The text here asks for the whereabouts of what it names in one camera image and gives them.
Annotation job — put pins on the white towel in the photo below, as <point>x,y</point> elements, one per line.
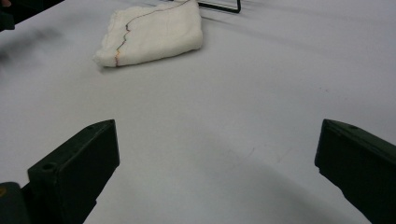
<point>158,34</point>

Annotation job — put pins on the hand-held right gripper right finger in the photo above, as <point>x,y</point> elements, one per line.
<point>358,165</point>

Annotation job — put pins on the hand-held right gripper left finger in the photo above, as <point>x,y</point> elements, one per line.
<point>74,168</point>

